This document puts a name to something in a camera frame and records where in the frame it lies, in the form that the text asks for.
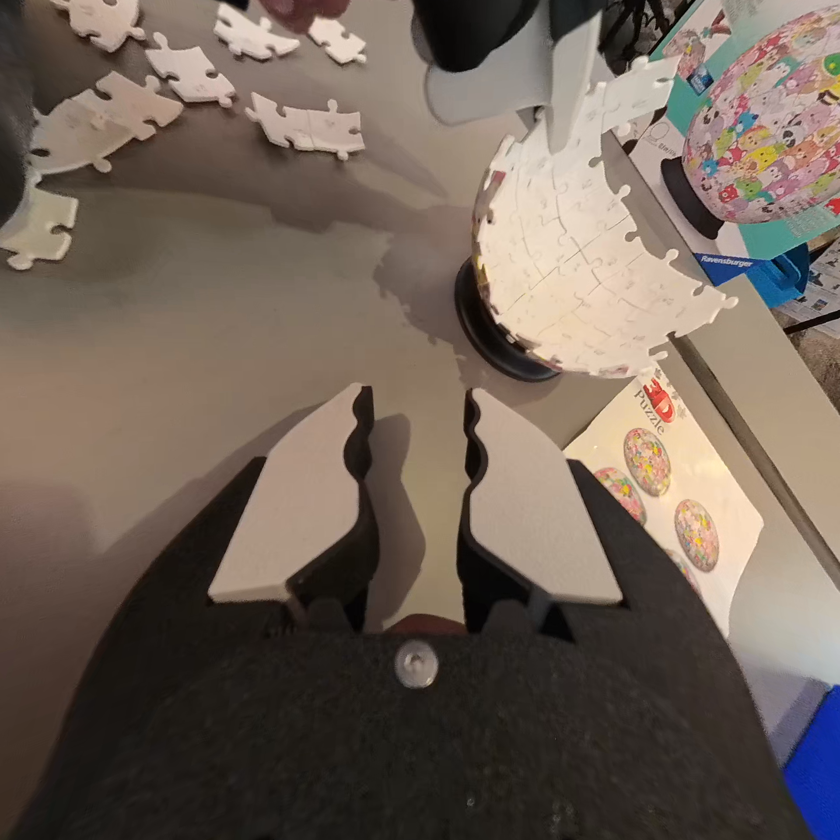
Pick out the colourful puzzle ball box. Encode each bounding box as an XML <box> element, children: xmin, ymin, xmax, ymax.
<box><xmin>651</xmin><ymin>0</ymin><xmax>840</xmax><ymax>311</ymax></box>

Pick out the blue plastic bin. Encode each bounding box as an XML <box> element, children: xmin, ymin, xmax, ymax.
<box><xmin>783</xmin><ymin>682</ymin><xmax>840</xmax><ymax>840</ymax></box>

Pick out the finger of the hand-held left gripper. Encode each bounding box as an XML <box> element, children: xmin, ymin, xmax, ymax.
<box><xmin>422</xmin><ymin>32</ymin><xmax>553</xmax><ymax>130</ymax></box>
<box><xmin>544</xmin><ymin>11</ymin><xmax>603</xmax><ymax>149</ymax></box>

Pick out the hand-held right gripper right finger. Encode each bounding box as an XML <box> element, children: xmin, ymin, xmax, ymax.
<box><xmin>456</xmin><ymin>389</ymin><xmax>626</xmax><ymax>634</ymax></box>

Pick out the printed instruction sheet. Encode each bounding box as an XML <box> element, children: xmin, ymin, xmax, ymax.
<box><xmin>563</xmin><ymin>371</ymin><xmax>766</xmax><ymax>641</ymax></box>

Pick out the person's left hand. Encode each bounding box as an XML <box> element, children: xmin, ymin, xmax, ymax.
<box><xmin>255</xmin><ymin>0</ymin><xmax>358</xmax><ymax>35</ymax></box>

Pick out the pile of loose puzzle pieces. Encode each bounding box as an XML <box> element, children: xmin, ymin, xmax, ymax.
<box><xmin>0</xmin><ymin>0</ymin><xmax>370</xmax><ymax>273</ymax></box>

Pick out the partly built white puzzle ball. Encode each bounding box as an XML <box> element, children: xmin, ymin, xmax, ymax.
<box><xmin>469</xmin><ymin>54</ymin><xmax>740</xmax><ymax>383</ymax></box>

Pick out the black ring stand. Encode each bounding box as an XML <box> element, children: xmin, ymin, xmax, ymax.
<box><xmin>453</xmin><ymin>255</ymin><xmax>567</xmax><ymax>385</ymax></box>

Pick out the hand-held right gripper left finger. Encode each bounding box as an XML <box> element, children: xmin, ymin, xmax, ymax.
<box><xmin>208</xmin><ymin>385</ymin><xmax>380</xmax><ymax>611</ymax></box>

